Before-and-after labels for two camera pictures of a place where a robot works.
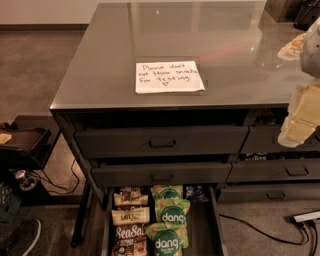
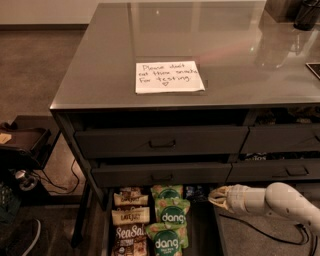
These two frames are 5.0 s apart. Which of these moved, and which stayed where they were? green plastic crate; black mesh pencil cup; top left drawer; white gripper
Moved: white gripper
Stayed: black mesh pencil cup; green plastic crate; top left drawer
